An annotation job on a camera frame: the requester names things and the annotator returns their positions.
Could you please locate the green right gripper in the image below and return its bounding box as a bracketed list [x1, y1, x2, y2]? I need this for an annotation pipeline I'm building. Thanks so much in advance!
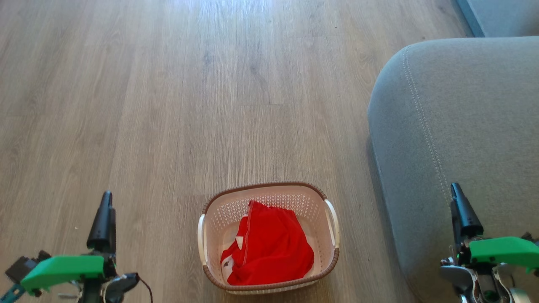
[450, 182, 539, 274]

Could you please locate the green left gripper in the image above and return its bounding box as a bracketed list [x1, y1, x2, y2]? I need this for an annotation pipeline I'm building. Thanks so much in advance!
[20, 191, 117, 303]

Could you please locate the red garment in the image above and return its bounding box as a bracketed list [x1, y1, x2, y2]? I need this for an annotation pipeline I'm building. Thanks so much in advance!
[220, 200, 315, 286]

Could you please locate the grey sofa seat cushion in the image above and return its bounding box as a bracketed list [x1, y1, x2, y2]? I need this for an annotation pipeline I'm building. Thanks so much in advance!
[456, 0, 539, 38]
[368, 36, 539, 303]

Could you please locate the cream perforated laundry basket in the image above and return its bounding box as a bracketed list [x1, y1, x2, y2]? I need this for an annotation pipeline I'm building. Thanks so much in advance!
[197, 181, 341, 295]

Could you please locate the thin black cable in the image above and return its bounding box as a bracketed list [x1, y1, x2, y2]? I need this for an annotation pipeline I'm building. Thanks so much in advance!
[136, 275, 154, 303]

